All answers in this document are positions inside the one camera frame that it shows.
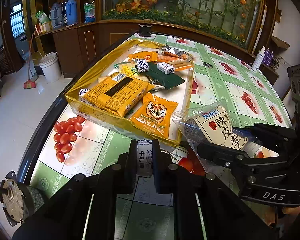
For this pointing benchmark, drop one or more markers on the yellow gold tray box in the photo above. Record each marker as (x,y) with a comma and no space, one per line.
(105,67)

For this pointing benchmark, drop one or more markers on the green plastic bag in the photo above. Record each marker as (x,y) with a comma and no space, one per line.
(89,10)

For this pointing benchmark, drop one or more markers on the green snack bag on shelf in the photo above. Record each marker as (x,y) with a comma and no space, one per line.
(44,24)

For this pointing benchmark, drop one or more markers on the dark green snack pack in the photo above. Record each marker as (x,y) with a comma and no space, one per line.
(159,78)

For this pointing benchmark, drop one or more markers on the person right hand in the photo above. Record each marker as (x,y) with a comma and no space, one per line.
(270,215)

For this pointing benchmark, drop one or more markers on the purple bottles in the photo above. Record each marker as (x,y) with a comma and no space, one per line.
(268,57)

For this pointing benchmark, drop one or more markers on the clear dark cake pack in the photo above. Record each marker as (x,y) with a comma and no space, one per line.
(212,124)

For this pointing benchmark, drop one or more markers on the wooden cabinet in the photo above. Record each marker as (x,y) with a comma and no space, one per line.
(80,43)

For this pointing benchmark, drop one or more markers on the small black jar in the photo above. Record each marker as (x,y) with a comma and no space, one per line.
(145,28)

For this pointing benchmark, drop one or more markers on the white spray bottle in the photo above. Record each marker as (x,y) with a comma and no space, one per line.
(258,60)

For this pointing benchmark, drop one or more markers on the green yellow cracker pack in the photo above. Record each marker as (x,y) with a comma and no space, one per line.
(130,69)

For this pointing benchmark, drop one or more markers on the yellow cheese biscuit pack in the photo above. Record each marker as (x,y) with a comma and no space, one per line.
(118,93)

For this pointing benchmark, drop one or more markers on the white plastic bucket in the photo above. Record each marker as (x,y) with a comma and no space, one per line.
(50,67)

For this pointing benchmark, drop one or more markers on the small orange snack sachet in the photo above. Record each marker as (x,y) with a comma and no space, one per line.
(154,115)

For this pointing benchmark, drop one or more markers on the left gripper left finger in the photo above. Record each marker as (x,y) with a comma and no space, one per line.
(127,174)

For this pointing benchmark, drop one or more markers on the grey thermos jug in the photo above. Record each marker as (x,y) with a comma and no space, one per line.
(56,16)

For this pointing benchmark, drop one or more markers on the orange soda cracker pack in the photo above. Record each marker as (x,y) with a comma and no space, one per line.
(177,63)

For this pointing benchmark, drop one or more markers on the blue white nougat candy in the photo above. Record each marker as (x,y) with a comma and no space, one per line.
(166,68)

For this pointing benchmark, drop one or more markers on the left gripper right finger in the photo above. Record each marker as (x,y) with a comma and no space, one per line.
(163,171)

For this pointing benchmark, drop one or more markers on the small electric motor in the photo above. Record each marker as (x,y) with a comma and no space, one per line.
(19,201)

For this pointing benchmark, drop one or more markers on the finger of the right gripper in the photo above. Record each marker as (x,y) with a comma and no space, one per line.
(275,138)
(221,155)

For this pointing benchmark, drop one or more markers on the flower mural glass panel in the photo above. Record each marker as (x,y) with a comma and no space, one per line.
(230,20)

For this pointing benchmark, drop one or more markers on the blue thermos jug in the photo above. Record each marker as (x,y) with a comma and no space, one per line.
(71,12)

